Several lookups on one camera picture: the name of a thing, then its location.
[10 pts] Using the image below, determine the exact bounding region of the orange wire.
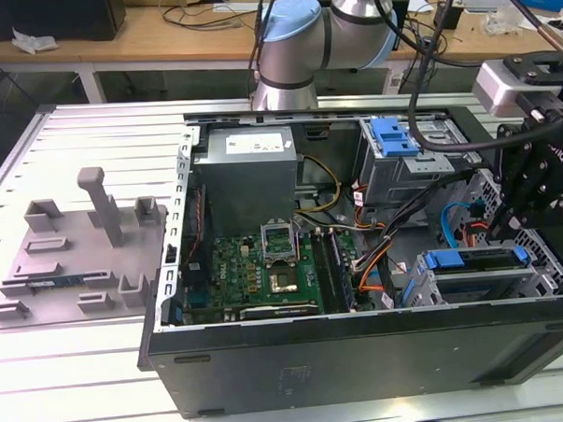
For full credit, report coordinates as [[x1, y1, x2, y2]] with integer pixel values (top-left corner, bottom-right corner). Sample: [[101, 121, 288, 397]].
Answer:
[[356, 241, 399, 293]]

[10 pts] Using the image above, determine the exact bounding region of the metal disk bay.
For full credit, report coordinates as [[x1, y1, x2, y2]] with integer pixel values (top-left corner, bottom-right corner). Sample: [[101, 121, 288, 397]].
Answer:
[[414, 242, 560, 308]]

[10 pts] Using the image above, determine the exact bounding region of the RAM stick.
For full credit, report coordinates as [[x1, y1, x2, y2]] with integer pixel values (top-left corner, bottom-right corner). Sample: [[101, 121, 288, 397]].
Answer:
[[25, 274, 88, 291]]

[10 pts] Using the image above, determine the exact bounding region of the wooden desk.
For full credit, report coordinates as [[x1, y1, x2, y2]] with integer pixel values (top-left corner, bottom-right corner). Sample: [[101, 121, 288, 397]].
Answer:
[[0, 0, 563, 87]]

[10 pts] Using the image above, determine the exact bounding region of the blue plastic drive latch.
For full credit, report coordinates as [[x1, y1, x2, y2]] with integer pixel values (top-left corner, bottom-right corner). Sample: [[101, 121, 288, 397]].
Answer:
[[369, 114, 424, 160]]

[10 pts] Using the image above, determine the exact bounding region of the metal socket cover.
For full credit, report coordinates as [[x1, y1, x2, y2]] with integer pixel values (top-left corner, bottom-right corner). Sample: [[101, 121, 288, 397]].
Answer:
[[260, 218, 299, 269]]

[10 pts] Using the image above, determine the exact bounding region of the black cube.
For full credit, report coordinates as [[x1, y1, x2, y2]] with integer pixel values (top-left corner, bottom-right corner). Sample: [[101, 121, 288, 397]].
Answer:
[[432, 0, 466, 32]]

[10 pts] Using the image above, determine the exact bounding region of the black open PC case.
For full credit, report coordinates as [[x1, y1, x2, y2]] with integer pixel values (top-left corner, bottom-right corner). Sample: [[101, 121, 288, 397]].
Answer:
[[126, 89, 563, 422]]

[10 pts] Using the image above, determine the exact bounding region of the grey parts rack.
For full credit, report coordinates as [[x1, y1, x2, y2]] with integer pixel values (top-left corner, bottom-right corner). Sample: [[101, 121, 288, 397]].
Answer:
[[0, 163, 176, 330]]

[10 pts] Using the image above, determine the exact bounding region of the yellow wire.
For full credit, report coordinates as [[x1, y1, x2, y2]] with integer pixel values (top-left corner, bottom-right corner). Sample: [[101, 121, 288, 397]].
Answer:
[[291, 153, 343, 217]]

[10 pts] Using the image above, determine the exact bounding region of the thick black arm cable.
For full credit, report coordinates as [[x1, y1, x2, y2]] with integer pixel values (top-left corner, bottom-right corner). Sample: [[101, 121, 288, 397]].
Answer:
[[494, 0, 563, 56]]

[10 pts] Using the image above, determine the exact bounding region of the white crumpled plastic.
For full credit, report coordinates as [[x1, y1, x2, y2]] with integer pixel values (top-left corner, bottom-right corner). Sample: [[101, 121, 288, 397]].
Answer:
[[10, 24, 60, 56]]

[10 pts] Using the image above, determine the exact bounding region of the green motherboard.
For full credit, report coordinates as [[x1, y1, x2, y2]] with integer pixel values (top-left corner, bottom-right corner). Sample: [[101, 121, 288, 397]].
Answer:
[[179, 228, 362, 325]]

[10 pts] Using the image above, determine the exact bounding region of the metal drive cage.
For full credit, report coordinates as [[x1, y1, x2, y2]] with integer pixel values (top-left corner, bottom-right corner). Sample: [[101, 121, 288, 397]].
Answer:
[[355, 112, 486, 209]]

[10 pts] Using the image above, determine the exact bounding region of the grey flat box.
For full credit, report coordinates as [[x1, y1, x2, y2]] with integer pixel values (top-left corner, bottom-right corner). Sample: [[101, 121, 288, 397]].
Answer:
[[461, 0, 519, 13]]

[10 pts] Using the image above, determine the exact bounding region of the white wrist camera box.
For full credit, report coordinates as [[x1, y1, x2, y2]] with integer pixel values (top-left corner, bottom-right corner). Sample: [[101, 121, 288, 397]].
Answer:
[[471, 58, 528, 119]]

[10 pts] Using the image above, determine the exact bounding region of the CPU socket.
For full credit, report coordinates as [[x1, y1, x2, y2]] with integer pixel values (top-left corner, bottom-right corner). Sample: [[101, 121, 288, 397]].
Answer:
[[267, 265, 299, 297]]

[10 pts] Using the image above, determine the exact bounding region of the black camera cable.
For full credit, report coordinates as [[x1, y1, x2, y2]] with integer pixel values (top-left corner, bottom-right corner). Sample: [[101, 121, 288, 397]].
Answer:
[[402, 0, 500, 155]]

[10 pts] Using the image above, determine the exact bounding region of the grey power supply unit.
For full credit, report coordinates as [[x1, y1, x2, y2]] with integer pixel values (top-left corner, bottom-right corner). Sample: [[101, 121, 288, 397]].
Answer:
[[191, 124, 304, 228]]

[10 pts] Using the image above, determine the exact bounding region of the blue wire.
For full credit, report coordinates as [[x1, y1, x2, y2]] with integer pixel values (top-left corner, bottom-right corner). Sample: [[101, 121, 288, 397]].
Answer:
[[440, 201, 474, 251]]

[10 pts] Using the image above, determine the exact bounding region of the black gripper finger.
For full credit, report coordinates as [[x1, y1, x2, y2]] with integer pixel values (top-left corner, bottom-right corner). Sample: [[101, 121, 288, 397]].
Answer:
[[482, 122, 529, 238], [489, 184, 563, 240]]

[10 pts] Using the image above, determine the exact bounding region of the black box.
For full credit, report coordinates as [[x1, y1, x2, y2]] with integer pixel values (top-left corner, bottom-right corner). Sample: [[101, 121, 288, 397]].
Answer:
[[0, 0, 128, 47]]

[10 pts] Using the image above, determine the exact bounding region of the black graphics card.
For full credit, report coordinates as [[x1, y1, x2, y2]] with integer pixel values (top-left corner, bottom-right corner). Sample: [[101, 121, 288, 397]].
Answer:
[[238, 302, 322, 322]]

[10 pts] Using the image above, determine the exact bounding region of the black RAM slot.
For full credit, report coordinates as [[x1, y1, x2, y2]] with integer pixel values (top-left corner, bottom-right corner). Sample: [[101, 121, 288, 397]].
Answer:
[[328, 230, 357, 313], [310, 231, 337, 314]]

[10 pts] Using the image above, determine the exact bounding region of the black wire bundle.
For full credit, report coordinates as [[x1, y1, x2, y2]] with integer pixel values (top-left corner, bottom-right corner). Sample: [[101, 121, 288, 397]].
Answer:
[[377, 167, 483, 245]]

